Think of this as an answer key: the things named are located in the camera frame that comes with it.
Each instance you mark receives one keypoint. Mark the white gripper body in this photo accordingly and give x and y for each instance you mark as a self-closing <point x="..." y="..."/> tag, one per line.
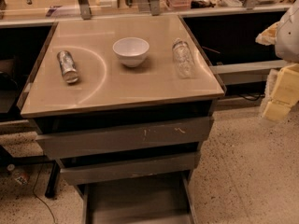
<point x="288" y="37"/>

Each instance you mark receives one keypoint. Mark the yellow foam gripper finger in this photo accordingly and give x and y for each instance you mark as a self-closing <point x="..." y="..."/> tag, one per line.
<point x="268" y="36"/>
<point x="281" y="92"/>

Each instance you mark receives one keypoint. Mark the grey bottom drawer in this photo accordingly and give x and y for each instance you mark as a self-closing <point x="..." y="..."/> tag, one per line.
<point x="153" y="199"/>

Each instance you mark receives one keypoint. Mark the grey drawer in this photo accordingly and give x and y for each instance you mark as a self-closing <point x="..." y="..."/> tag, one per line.
<point x="123" y="138"/>
<point x="153" y="199"/>
<point x="130" y="169"/>

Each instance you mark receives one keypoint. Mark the grey top drawer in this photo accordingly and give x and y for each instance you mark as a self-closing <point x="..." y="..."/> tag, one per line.
<point x="123" y="138"/>

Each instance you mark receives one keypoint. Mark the grey drawer cabinet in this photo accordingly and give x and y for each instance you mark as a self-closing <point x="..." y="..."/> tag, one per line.
<point x="110" y="94"/>

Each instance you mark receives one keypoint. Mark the grey middle drawer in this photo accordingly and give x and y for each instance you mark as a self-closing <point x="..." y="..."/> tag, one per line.
<point x="130" y="169"/>

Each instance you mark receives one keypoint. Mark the clear plastic bottle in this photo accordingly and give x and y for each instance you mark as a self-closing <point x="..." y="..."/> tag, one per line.
<point x="183" y="59"/>

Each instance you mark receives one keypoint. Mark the white ceramic bowl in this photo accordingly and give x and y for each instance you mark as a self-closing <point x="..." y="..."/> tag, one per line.
<point x="131" y="51"/>

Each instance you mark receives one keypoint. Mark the silver metal can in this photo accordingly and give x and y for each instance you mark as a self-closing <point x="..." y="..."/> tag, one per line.
<point x="67" y="66"/>

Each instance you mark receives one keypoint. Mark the black table leg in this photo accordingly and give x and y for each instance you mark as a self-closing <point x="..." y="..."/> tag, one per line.
<point x="51" y="187"/>

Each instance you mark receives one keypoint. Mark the small bottle on floor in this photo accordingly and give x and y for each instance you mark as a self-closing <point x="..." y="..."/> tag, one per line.
<point x="18" y="174"/>

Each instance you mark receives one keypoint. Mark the grey metal shelf rail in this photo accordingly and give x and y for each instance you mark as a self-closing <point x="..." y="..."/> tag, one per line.
<point x="242" y="73"/>

